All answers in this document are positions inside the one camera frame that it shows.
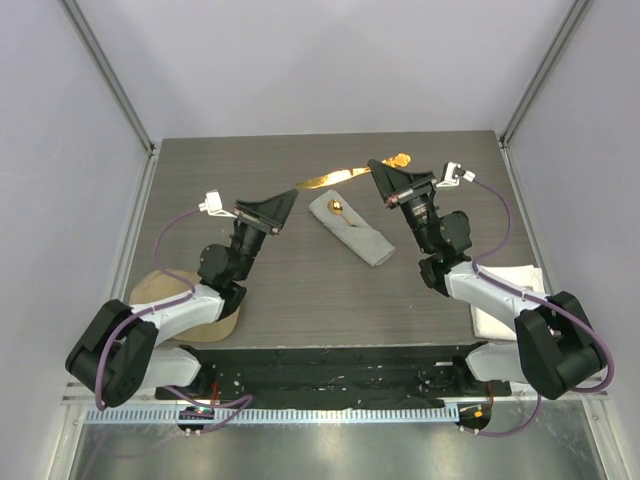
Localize white folded towel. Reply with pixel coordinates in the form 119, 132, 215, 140
470, 265, 546, 342

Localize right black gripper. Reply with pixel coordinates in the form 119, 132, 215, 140
368, 161, 438, 254

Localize green handled gold utensil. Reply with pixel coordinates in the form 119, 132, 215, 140
327, 199, 356, 227

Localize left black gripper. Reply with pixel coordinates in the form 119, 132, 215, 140
231, 189, 297, 281

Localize aluminium frame post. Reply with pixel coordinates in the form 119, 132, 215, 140
58, 0, 162, 156
498, 0, 593, 148

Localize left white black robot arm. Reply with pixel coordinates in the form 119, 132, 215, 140
65, 189, 299, 411

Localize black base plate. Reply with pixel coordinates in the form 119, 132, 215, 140
181, 345, 512, 410

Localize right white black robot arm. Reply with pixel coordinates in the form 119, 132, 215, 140
368, 160, 615, 400

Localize beige cap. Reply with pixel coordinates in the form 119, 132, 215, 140
129, 270, 242, 344

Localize white slotted cable duct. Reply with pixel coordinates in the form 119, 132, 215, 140
84, 404, 459, 425

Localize grey cloth napkin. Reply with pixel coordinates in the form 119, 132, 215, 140
309, 189, 396, 267

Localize right aluminium frame post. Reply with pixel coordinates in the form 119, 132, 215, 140
498, 0, 593, 148

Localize left aluminium frame post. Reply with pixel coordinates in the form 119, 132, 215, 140
58, 0, 162, 156

